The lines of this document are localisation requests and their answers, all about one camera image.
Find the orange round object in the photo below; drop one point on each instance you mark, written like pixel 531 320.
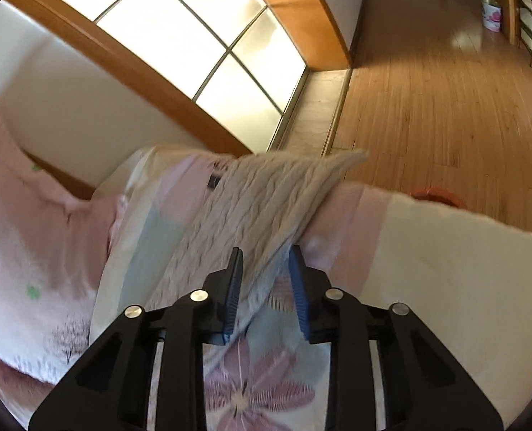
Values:
pixel 439 195

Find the white floral bin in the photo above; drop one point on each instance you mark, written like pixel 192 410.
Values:
pixel 491 15

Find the floral pastel bed sheet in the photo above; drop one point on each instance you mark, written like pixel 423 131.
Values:
pixel 466 276

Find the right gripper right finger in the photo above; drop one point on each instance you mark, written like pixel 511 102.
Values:
pixel 424 385

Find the arched frosted glass window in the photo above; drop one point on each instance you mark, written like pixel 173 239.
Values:
pixel 232 58

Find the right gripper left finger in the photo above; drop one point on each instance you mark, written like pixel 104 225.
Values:
pixel 144 354

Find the pink white patterned pillow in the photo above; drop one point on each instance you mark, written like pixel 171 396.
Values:
pixel 53 250

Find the beige cable knit sweater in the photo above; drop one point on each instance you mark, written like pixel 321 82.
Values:
pixel 262 204

